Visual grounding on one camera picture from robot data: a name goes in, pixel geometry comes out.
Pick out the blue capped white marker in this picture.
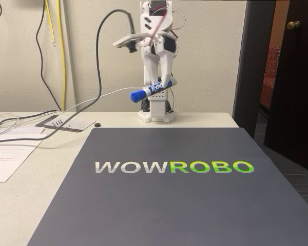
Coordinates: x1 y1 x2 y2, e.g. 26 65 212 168
129 78 178 104

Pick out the striped screw sorting card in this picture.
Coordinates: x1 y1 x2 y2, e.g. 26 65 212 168
35 115 97 133

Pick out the dark wooden door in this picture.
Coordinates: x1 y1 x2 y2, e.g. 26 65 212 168
263 0 308 177

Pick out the grey WOWROBO mat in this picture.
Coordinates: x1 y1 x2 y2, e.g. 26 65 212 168
27 127 308 246

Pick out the blank white paper sheet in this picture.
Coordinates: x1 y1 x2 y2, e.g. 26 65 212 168
0 127 49 147

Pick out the printed white paper sheet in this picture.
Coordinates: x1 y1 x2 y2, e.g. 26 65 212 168
0 143 36 183

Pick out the black camera on white mount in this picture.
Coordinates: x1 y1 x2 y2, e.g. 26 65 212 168
112 32 148 54

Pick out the thick black camera cable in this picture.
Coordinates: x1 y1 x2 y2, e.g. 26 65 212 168
0 9 137 143

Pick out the dark grey door frame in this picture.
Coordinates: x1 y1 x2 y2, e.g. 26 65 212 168
232 0 291 131

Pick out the yellow cable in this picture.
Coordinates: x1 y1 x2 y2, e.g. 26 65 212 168
44 0 67 111

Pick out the black hanging cable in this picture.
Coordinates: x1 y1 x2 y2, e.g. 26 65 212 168
35 0 63 111

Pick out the grey cable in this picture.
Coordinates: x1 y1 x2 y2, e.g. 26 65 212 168
0 109 78 124

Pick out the white looped cable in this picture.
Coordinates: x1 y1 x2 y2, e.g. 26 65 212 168
0 114 21 140

